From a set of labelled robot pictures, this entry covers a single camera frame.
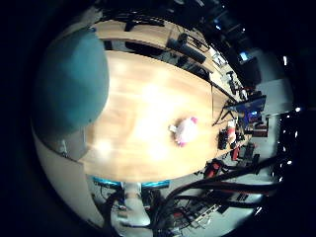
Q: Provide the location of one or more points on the red plush toy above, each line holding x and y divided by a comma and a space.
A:
231, 128

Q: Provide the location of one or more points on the teal plush toy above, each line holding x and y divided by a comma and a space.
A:
70, 82

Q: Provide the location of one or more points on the white and pink plush toy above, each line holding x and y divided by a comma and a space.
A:
186, 130

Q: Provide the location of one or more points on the black tripod stand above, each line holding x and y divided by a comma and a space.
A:
223, 117

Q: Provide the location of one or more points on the black device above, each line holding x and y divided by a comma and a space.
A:
223, 138

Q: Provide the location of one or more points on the lit monitor screen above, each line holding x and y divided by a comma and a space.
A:
244, 56

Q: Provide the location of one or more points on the blue aluminium rail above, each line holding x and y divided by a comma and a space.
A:
154, 183

